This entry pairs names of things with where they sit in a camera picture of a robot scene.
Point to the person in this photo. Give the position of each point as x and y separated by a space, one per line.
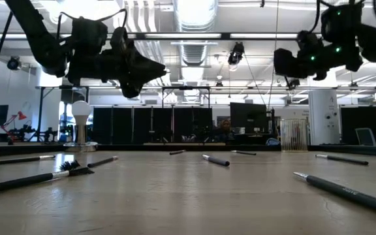
225 130

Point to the black partition wall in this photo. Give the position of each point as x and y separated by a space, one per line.
357 124
142 124

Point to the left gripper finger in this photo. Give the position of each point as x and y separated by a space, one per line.
135 80
132 58

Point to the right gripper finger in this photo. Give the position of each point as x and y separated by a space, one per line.
289 56
289 71

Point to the red desk lamp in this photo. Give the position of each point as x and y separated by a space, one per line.
21 115

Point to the black spoolie makeup brush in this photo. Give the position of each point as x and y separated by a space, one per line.
103 161

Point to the black aluminium table frame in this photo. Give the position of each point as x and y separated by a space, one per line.
126 147

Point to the black overhead camera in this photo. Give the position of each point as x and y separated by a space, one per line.
236 53

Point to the white round column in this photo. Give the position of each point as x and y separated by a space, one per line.
323 117

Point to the black metal frame stand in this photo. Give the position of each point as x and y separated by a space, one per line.
184 87
40 114

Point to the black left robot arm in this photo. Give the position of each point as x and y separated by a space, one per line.
38 36

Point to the black ceiling spotlight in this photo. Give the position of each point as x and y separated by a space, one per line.
13 63

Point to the grey office chair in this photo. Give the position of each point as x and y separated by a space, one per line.
365 136

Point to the black makeup brush silver ferrule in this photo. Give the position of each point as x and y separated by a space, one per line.
348 192
245 152
11 160
344 159
177 152
217 160

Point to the silver ceiling air duct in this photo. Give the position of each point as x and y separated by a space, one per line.
194 13

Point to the blue round bag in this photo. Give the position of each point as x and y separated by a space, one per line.
273 142

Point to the black makeup brush dark bristles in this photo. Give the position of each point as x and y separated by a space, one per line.
18 182

